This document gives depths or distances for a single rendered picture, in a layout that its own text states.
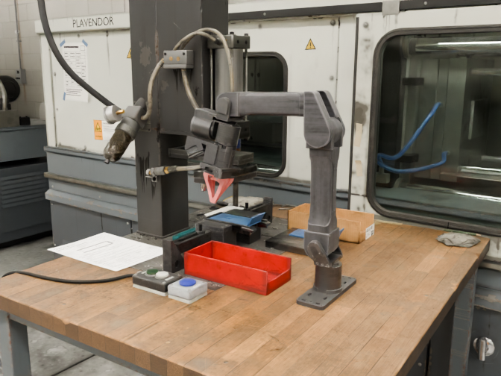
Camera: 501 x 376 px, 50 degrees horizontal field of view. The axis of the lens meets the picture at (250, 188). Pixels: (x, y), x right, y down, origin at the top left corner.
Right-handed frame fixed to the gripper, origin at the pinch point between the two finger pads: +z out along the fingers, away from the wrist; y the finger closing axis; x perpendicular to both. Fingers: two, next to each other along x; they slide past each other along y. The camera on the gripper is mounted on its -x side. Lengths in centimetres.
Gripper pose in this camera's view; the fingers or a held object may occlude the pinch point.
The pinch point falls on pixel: (213, 199)
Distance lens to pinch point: 137.6
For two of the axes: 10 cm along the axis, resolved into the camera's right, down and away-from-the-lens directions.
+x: 8.5, 2.8, -4.5
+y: -4.8, 0.5, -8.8
